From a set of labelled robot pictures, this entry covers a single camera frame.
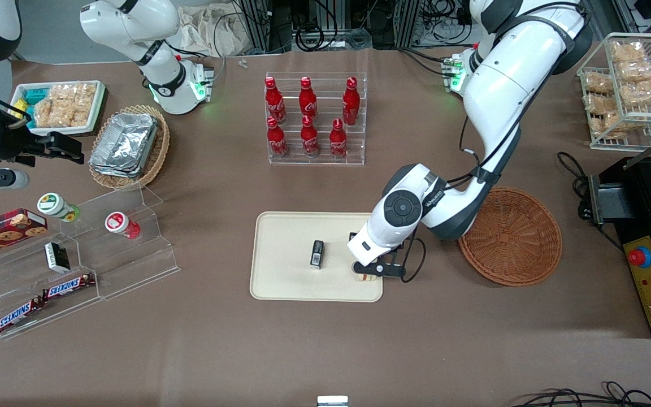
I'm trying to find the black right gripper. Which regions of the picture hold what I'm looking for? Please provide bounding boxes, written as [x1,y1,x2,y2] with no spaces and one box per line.
[0,122,85,171]

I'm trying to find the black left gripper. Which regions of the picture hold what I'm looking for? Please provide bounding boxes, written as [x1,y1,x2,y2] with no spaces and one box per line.
[349,231,412,269]

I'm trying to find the white rectangular snack tray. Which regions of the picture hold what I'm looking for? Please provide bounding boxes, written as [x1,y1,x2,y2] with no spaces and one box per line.
[10,80,107,137]

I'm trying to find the oval light wicker basket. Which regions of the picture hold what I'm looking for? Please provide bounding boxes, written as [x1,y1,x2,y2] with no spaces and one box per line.
[88,104,171,191]

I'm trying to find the cream plastic tray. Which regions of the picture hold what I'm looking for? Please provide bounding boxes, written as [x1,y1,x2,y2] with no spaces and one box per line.
[250,211,384,303]

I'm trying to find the round brown wicker basket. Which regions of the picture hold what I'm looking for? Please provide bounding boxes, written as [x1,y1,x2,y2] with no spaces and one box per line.
[456,187,563,288]

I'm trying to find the bagged rice crackers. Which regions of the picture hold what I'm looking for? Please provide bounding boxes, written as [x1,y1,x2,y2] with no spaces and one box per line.
[33,83,98,129]

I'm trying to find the green-lidded white cup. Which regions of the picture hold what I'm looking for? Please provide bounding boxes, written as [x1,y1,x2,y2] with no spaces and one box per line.
[37,192,81,223]

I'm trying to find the stacked aluminium foil containers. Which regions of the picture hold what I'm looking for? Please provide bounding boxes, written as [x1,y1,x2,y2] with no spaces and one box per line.
[89,112,160,179]

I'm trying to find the teal snack packet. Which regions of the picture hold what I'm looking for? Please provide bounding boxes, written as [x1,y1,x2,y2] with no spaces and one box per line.
[19,87,47,106]

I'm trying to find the red-lidded white cup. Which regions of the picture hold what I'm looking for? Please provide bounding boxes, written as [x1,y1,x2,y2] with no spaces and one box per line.
[105,211,141,240]

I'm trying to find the red cookie box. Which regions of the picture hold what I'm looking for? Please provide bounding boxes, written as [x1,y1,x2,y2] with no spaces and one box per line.
[0,208,49,262]

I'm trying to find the small black white box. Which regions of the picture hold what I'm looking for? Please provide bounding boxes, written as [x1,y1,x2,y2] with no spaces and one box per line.
[44,241,71,274]

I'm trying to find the clear acrylic bottle rack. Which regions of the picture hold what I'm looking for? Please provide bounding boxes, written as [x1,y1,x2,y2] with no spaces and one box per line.
[264,71,369,167]

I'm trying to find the red cola bottle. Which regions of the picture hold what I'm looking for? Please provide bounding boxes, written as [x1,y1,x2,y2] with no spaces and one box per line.
[300,115,321,158]
[329,118,349,159]
[266,116,290,159]
[298,76,319,123]
[342,77,361,127]
[264,76,287,125]

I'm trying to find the clear acrylic step shelf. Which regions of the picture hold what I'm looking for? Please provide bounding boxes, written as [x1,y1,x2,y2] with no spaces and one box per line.
[0,183,181,341]

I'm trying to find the Snickers chocolate bar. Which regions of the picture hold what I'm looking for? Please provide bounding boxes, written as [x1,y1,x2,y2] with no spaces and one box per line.
[41,272,97,301]
[0,296,45,335]

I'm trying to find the beige cloth bag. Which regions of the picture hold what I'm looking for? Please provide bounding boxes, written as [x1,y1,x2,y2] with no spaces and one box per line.
[174,5,248,58]

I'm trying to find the red emergency stop button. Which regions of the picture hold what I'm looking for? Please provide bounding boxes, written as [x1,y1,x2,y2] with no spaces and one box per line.
[628,246,651,270]

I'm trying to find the bagged fried snack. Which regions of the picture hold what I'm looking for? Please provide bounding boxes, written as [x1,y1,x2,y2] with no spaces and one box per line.
[618,79,651,107]
[589,112,626,140]
[582,72,615,94]
[610,42,646,64]
[584,93,621,114]
[616,59,651,83]

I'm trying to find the black countertop appliance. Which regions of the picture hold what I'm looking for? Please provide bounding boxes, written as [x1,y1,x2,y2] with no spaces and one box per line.
[588,155,651,239]

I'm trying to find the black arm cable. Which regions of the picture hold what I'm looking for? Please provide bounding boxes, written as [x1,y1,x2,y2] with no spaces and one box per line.
[400,235,428,284]

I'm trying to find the black appliance power cable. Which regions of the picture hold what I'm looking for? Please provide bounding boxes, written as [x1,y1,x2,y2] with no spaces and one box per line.
[556,150,593,222]

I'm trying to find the coiled black cable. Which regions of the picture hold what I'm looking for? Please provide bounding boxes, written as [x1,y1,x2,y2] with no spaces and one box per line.
[294,21,326,53]

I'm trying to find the black floor cables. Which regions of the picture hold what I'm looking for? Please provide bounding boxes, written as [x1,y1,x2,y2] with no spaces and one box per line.
[513,381,651,407]

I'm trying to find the white wire rack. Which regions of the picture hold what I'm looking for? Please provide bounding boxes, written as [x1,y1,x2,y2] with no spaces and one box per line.
[576,32,651,151]

